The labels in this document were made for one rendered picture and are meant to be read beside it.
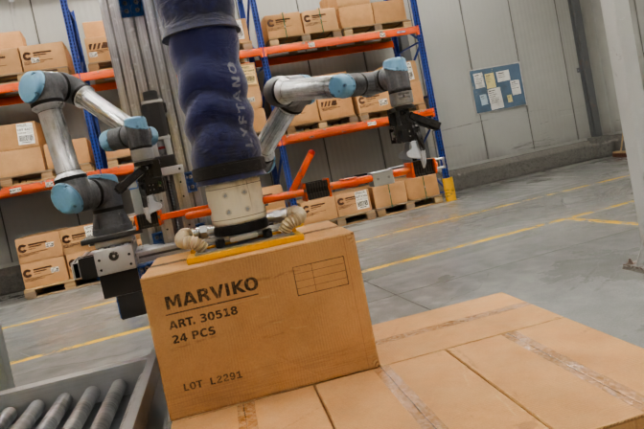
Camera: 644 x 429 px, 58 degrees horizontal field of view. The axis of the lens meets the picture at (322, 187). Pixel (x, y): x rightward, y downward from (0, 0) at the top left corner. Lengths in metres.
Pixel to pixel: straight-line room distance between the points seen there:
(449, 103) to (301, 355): 10.36
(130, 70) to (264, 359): 1.41
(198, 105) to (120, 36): 0.97
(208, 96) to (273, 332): 0.70
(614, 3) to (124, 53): 3.11
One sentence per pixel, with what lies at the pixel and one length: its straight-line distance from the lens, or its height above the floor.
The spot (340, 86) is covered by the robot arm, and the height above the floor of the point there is 1.37.
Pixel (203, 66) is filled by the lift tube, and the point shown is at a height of 1.49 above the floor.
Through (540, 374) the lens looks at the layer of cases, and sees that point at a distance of 1.59.
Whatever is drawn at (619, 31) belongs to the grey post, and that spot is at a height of 1.59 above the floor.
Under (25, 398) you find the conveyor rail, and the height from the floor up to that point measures 0.56.
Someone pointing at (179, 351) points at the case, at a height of 0.73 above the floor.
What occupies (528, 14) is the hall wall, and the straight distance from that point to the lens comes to 13.15.
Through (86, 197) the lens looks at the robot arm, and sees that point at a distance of 2.29.
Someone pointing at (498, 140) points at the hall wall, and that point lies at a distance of 12.31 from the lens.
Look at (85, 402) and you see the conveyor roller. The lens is 2.12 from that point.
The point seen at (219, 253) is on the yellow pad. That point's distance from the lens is 1.68.
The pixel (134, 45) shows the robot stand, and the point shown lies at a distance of 2.62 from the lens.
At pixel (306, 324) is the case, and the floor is 0.72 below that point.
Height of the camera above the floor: 1.17
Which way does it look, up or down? 3 degrees down
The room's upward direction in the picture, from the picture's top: 11 degrees counter-clockwise
